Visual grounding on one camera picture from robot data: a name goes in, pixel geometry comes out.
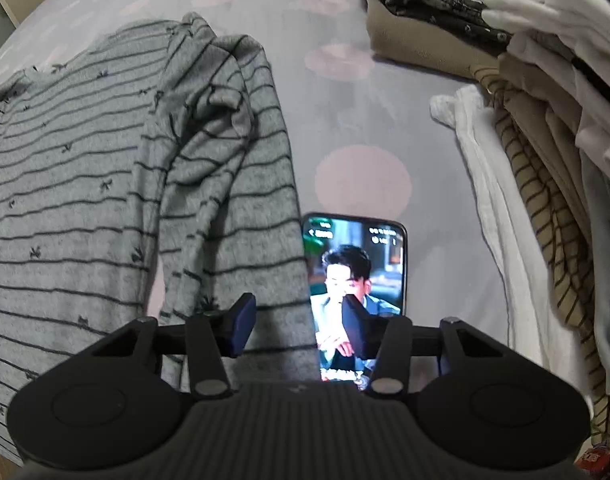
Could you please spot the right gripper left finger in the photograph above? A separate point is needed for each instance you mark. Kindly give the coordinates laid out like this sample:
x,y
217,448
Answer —
x,y
212,337

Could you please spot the olive brown folded garment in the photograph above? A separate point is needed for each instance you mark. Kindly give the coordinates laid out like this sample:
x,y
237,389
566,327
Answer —
x,y
421,44

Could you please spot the white thin cloth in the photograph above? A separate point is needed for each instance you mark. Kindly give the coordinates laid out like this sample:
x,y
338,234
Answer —
x,y
534,329

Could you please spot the white folded garment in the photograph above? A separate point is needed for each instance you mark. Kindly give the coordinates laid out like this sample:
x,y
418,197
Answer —
x,y
581,25

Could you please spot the tan striped folded garment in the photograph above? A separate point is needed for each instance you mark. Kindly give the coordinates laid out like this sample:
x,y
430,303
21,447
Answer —
x,y
533,121

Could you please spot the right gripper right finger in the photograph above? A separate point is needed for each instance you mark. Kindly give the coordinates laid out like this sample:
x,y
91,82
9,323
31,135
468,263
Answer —
x,y
384,340

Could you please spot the grey striped bow shirt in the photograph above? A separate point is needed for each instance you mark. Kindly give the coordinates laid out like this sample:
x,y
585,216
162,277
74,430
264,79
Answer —
x,y
162,147

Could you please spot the grey pink-dotted bed sheet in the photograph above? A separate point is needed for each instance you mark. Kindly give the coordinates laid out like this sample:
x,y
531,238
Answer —
x,y
363,140

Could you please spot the smartphone with lit screen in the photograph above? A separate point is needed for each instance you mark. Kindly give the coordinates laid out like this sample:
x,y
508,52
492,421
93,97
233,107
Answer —
x,y
358,256

